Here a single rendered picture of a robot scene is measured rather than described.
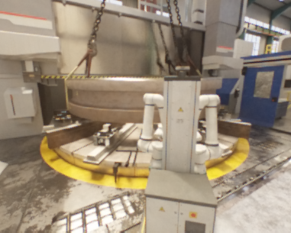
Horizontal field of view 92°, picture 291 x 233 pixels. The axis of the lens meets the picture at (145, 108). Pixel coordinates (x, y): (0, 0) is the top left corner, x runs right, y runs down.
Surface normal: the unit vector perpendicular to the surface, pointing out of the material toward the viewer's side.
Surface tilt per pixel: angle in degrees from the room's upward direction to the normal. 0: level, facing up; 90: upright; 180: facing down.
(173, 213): 90
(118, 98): 90
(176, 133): 90
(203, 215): 90
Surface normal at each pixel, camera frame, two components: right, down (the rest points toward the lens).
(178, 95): -0.19, 0.19
